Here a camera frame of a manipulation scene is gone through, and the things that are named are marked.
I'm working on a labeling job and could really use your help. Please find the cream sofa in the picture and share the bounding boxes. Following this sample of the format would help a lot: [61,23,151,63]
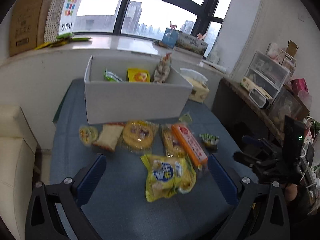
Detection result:
[1,105,37,239]

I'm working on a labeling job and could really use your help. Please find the white SANFU shopping bag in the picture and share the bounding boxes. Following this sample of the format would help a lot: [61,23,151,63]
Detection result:
[44,0,81,42]

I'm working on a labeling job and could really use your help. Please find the beige tissue pack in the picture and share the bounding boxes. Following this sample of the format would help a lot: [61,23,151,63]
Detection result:
[180,68,209,103]

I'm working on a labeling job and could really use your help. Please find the dark side table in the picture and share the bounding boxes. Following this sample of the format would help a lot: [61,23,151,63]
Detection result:
[212,78,284,160]

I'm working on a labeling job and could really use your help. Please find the pink box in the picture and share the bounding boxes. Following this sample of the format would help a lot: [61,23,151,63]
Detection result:
[291,78,309,94]

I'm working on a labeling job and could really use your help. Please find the clear plastic drawer unit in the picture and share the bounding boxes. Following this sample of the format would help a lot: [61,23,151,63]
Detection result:
[245,50,290,101]

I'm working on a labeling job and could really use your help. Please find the yellow red pouch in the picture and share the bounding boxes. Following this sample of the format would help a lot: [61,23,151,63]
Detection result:
[127,68,150,83]

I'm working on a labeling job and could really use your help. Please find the yellow jelly cup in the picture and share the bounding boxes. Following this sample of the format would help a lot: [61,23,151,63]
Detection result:
[79,126,99,146]

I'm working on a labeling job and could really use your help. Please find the small green candy packet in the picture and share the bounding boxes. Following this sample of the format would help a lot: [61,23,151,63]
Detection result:
[199,133,220,151]

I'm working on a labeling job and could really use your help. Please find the orange biscuit box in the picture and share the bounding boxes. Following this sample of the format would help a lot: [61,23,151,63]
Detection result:
[171,123,208,168]

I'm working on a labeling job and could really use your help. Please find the clear plastic storage bin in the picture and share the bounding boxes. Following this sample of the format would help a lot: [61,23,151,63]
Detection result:
[268,87,302,132]

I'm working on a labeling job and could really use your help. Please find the white glasses case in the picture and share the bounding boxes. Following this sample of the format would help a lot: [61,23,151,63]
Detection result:
[249,88,272,109]

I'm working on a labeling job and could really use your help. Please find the person's right hand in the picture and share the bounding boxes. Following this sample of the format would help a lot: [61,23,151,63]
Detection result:
[284,184,298,202]

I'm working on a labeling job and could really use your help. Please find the white cardboard storage box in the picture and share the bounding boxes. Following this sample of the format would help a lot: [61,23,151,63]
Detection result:
[84,52,193,125]

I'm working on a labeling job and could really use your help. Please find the landscape printed gift box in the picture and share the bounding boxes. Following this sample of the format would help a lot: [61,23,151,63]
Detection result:
[175,32,208,56]

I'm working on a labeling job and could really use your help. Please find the yellow chip bag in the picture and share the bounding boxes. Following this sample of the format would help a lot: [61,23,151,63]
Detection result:
[140,154,196,202]

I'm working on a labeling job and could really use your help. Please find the green yellow flat packets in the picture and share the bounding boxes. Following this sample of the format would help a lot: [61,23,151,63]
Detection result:
[34,33,91,50]

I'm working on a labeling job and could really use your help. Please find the brown cardboard box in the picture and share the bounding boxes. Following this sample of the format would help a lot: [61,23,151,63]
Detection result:
[9,0,52,56]

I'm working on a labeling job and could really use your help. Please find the green seaweed snack packet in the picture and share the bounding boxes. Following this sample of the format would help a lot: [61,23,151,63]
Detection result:
[104,70,124,82]

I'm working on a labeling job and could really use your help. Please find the sandwich bread packet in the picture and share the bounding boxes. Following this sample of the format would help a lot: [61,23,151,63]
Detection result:
[93,123,125,152]

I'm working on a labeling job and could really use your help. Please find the round rice cracker packet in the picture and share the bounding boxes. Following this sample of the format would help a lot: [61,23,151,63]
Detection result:
[120,120,159,154]

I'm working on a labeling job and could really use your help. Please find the blue gift bag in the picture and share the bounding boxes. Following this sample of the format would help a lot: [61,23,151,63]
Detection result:
[162,21,179,48]

